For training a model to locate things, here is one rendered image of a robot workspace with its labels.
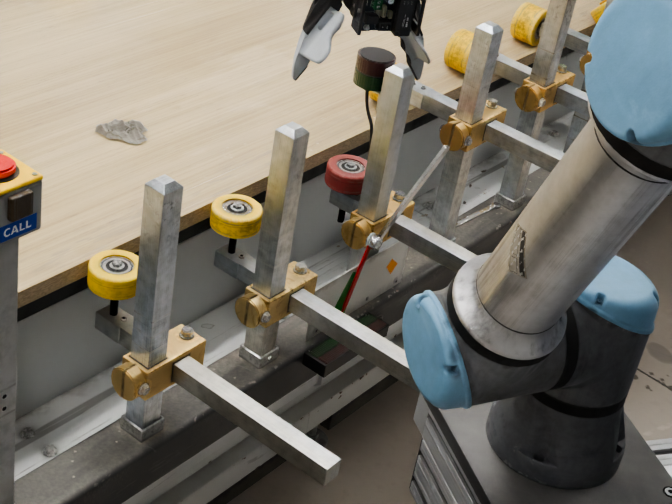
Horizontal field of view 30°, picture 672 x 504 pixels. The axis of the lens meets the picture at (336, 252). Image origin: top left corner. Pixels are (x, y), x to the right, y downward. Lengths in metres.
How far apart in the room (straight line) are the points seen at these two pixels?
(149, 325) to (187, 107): 0.63
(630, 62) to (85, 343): 1.24
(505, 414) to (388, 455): 1.55
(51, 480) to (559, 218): 0.93
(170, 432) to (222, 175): 0.45
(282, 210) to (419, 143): 0.78
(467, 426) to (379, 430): 1.57
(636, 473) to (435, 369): 0.32
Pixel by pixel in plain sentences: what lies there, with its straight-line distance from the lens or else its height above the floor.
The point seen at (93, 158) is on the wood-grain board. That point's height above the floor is 0.90.
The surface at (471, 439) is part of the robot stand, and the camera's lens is 1.39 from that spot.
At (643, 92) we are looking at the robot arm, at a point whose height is 1.58.
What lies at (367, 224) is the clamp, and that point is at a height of 0.87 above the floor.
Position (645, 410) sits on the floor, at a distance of 3.27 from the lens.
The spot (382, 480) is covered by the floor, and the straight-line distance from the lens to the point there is 2.84.
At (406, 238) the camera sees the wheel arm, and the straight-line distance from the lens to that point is 2.06.
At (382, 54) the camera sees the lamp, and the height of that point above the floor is 1.14.
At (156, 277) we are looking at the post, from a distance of 1.64.
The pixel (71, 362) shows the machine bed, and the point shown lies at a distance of 1.98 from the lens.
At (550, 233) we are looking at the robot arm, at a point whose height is 1.40.
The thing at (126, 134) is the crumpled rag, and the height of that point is 0.91.
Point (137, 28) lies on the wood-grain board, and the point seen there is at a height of 0.90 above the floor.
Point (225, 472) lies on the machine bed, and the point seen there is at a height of 0.16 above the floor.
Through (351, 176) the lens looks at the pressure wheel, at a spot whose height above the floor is 0.91.
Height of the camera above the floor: 1.93
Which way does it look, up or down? 33 degrees down
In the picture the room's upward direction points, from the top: 11 degrees clockwise
